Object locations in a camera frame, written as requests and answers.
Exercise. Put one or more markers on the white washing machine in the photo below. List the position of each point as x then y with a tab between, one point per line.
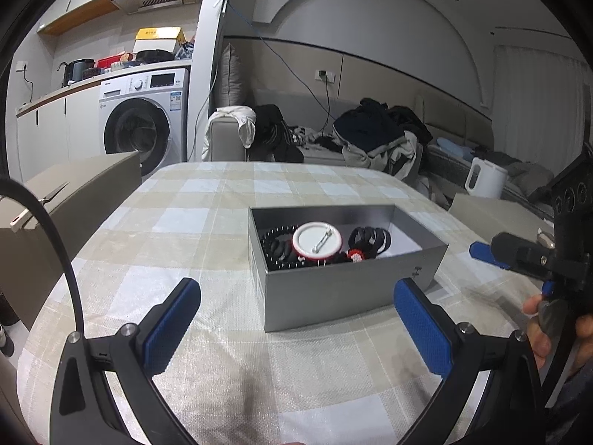
139	120

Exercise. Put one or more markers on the white kitchen wall socket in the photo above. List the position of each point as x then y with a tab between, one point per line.
21	66

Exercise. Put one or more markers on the black kettle on counter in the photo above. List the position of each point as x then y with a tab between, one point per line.
76	69

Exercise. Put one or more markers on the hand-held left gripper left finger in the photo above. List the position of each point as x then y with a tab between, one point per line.
171	329

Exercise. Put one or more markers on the white cloth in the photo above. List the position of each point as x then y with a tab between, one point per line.
243	123

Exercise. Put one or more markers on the pile of dark clothes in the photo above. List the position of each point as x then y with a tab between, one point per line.
380	134

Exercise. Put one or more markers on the light blue pillow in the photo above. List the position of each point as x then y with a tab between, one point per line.
456	147

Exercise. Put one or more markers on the grey sofa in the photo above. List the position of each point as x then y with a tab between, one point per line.
227	143

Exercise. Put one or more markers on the red rimmed round badge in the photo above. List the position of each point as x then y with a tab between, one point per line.
317	241

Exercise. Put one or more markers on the large cardboard box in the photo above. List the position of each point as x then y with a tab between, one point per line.
78	204

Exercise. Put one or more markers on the grey blanket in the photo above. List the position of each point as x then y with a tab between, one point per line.
523	167

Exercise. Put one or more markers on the black garment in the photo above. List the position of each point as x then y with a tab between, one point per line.
275	134

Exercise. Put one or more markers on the white lower kitchen cabinet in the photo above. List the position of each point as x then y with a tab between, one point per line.
46	125

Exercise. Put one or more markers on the silver grey box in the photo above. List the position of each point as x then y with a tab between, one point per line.
347	287

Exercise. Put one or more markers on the person's right forearm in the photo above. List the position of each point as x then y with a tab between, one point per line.
574	398

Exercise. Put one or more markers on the black claw hair clip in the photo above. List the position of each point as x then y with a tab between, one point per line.
368	238

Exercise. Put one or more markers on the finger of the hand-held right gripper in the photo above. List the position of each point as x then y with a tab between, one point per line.
521	250
482	252

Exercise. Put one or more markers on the person's right hand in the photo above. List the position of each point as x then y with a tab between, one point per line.
539	347

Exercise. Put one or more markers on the black pan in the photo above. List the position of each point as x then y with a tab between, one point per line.
153	54

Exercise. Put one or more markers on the beige cardboard box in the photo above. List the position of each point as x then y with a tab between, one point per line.
500	215

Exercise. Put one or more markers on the white flat box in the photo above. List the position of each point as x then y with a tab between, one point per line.
155	45

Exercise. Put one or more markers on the red basket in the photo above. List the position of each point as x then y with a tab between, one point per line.
111	61

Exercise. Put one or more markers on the red and clear plastic clip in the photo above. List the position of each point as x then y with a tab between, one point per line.
356	255

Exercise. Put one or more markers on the white electric kettle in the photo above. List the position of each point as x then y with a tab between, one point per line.
484	176

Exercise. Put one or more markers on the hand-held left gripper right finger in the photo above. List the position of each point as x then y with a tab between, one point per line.
424	329

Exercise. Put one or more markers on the grey striped cushion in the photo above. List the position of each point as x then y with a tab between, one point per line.
231	74

